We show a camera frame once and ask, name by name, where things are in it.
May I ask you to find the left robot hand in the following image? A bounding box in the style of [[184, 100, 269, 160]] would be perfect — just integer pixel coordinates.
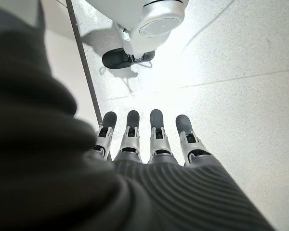
[[0, 1, 278, 231]]

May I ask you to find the black left robot foot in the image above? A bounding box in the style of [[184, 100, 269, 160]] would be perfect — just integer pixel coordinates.
[[101, 47, 157, 71]]

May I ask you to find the wide white cabinet door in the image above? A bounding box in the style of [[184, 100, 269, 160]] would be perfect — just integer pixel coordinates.
[[37, 0, 102, 126]]

